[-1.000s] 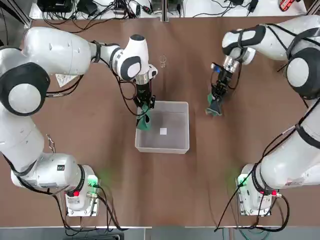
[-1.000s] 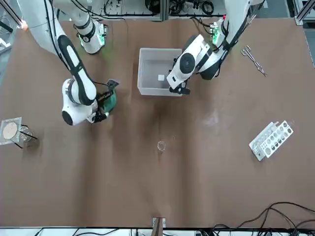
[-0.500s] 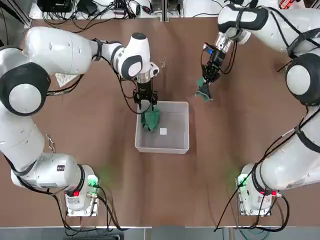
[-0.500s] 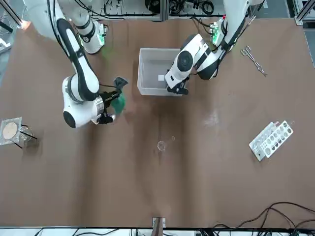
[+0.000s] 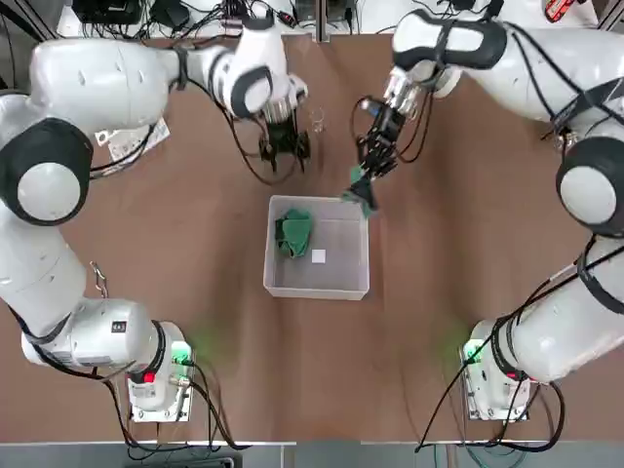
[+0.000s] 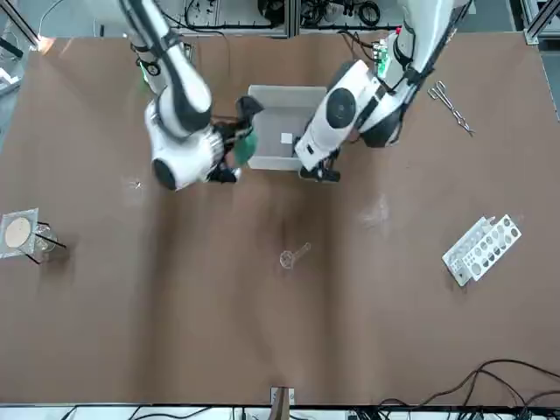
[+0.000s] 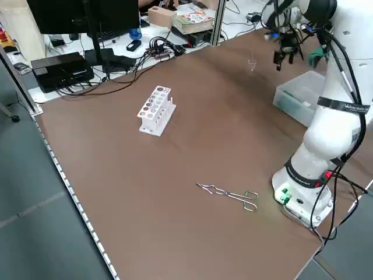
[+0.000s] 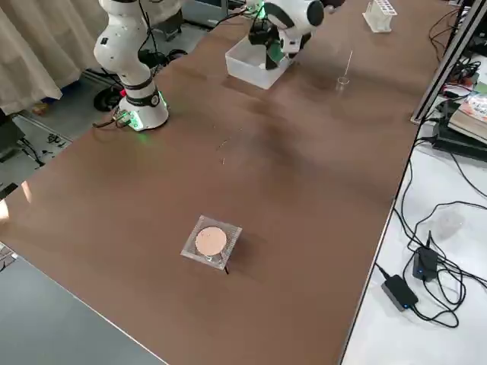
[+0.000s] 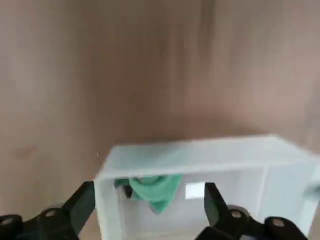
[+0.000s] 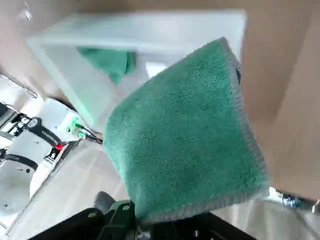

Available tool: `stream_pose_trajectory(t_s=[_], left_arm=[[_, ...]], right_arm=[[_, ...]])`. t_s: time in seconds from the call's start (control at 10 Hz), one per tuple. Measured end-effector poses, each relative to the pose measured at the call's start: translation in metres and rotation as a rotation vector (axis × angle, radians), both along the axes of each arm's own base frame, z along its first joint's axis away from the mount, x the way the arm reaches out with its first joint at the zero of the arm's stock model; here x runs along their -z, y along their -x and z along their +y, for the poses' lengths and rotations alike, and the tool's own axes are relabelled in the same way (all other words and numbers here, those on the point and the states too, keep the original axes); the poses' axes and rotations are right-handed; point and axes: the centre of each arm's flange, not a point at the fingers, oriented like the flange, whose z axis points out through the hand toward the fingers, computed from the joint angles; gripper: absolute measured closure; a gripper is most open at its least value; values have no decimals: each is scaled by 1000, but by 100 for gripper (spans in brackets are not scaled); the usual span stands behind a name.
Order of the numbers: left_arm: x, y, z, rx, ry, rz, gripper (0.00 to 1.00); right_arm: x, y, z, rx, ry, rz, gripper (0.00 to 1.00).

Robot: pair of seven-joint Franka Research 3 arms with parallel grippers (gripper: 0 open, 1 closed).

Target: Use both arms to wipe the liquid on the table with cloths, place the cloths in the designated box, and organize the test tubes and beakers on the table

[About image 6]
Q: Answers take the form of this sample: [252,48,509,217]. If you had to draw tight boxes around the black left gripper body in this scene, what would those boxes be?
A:
[299,159,341,183]

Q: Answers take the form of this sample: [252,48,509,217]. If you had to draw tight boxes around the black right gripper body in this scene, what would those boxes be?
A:
[217,123,246,170]

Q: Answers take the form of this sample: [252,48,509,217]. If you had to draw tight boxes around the green wiping cloth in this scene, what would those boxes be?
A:
[231,132,260,166]

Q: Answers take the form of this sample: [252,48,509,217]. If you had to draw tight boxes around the clear plastic storage box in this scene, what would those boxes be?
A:
[246,85,329,172]

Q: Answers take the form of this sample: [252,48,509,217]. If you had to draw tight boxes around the white test tube rack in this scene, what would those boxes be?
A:
[441,213,523,288]

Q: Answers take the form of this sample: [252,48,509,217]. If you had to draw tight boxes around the metal crucible tongs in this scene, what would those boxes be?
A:
[427,80,476,137]

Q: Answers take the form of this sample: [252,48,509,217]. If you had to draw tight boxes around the metal tripod stand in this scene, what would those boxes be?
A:
[25,220,67,266]

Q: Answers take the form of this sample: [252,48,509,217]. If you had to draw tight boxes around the black wrist cable holder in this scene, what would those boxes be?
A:
[235,96,264,129]

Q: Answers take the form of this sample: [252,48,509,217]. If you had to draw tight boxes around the aluminium frame post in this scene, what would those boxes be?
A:
[269,387,295,420]
[524,0,560,45]

